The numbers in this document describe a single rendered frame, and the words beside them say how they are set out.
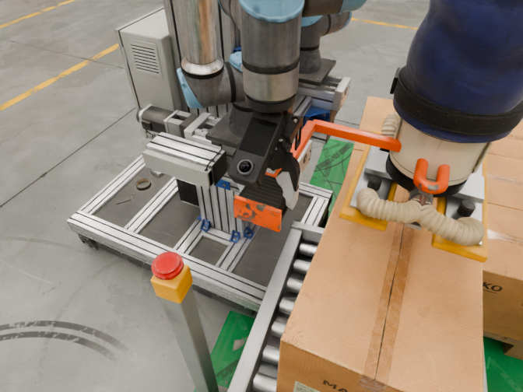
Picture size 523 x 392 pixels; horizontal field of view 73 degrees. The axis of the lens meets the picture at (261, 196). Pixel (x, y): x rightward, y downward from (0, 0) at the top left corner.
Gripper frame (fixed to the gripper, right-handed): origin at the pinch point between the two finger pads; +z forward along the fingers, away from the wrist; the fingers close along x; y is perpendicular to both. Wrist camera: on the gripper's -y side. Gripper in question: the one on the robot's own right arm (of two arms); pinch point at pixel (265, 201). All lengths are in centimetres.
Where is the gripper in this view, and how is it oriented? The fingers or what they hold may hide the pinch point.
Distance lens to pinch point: 62.7
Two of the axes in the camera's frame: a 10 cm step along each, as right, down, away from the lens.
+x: -9.2, -2.7, 2.9
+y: 3.9, -6.5, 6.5
